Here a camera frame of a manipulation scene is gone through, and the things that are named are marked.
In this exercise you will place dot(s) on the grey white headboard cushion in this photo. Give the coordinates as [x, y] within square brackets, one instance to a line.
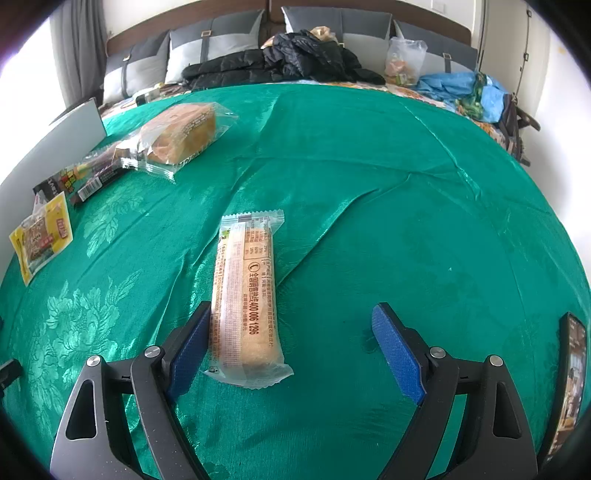
[217, 39]
[443, 53]
[134, 69]
[341, 21]

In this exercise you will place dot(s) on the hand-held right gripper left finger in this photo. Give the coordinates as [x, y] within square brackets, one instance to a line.
[189, 353]

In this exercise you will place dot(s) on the clear plastic bag with food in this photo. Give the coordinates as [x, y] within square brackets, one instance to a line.
[405, 62]

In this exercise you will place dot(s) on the long cake snack packet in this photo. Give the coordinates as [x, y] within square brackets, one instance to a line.
[244, 300]

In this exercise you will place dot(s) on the grey curtain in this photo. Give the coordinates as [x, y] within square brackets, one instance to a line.
[81, 50]

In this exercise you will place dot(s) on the yellow snack packet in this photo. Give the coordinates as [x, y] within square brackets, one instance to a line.
[41, 235]

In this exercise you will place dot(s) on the clear bread packet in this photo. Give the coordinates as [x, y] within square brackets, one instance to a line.
[184, 134]

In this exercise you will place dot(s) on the black printed snack packet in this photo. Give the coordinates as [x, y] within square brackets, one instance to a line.
[87, 177]

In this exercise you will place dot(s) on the dark small box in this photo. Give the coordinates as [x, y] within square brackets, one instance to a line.
[147, 97]

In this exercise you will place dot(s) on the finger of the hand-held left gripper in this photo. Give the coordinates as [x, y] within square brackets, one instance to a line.
[8, 374]

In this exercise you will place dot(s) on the blue cloth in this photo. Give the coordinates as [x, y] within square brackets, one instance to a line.
[443, 87]

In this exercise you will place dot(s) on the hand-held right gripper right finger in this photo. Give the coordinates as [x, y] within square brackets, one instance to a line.
[398, 357]

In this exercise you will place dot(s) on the black puffer jacket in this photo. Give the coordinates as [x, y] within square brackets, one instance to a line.
[295, 60]

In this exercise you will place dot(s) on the dark wooden chair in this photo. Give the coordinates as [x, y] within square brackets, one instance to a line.
[519, 124]

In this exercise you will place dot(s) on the white box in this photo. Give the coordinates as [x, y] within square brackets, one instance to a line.
[55, 138]

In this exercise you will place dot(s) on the black smartphone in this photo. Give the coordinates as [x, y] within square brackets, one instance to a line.
[572, 383]

